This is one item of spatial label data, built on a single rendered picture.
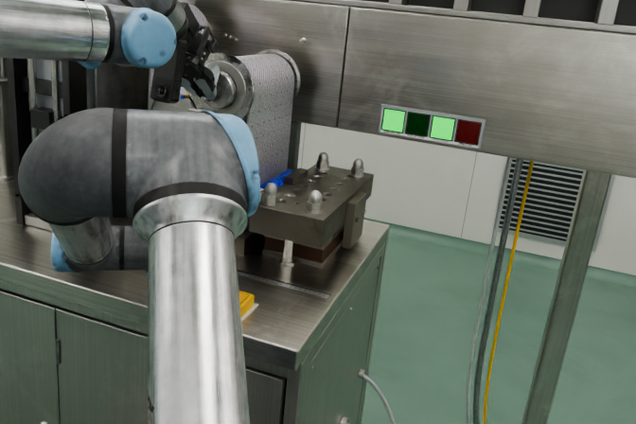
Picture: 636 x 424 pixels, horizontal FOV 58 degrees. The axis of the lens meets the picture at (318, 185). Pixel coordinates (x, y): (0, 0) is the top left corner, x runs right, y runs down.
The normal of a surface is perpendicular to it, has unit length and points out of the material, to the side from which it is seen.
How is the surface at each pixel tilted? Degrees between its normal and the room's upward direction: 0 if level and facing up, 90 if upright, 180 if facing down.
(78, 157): 70
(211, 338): 41
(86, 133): 46
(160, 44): 90
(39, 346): 90
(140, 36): 90
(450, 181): 90
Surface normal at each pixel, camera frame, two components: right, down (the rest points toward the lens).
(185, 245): 0.04, -0.53
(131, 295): 0.10, -0.95
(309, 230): -0.34, 0.25
